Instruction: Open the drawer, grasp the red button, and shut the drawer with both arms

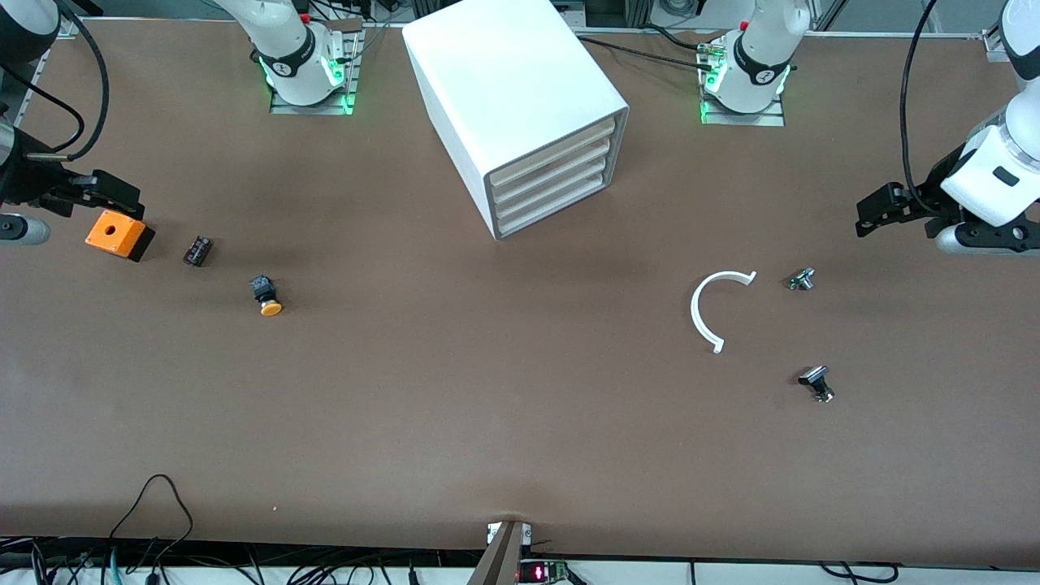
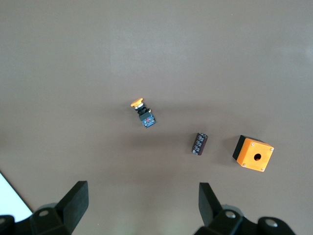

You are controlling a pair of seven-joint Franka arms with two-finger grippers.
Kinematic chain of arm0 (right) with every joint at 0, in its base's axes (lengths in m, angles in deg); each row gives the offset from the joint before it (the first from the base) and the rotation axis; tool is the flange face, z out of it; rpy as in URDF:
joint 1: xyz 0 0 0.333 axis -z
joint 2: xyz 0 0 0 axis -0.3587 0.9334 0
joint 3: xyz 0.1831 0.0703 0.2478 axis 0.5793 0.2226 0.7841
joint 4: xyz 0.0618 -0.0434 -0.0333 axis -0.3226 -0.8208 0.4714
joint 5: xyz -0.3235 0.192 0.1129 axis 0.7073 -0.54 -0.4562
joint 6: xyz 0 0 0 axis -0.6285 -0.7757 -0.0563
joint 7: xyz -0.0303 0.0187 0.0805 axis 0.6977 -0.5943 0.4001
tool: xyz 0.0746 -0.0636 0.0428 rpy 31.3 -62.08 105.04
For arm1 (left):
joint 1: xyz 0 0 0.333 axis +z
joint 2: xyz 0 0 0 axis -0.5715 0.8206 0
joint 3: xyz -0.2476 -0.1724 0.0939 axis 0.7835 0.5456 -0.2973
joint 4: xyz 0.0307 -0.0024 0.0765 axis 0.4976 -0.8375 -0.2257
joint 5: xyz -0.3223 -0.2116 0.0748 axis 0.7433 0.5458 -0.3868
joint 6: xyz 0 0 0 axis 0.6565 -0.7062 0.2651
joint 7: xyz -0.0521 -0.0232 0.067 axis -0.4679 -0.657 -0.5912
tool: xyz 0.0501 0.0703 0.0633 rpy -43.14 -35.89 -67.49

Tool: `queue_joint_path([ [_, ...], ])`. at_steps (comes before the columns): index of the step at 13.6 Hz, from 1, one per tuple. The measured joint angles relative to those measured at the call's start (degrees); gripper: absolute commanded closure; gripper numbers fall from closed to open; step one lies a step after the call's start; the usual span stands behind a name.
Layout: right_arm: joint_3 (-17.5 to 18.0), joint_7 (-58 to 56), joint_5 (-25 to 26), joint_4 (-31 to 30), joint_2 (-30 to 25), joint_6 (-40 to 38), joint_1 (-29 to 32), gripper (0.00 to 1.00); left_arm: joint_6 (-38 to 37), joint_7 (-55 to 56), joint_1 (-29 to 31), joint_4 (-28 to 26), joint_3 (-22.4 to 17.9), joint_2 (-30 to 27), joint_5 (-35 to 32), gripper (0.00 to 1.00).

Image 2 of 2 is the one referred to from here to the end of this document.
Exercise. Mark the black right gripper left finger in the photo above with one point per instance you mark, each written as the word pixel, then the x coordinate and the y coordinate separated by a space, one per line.
pixel 71 205

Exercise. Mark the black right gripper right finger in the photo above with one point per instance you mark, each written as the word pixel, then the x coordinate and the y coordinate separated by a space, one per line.
pixel 207 208

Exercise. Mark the white drawer cabinet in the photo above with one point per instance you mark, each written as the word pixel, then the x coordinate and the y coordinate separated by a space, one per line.
pixel 9 195

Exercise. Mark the yellow mushroom push button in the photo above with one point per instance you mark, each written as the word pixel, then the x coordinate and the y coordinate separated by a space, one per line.
pixel 146 118

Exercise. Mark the small black connector block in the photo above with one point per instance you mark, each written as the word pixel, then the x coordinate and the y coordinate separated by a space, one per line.
pixel 199 144

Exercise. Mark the orange button enclosure box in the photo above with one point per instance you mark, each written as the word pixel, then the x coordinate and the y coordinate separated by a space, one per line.
pixel 254 156

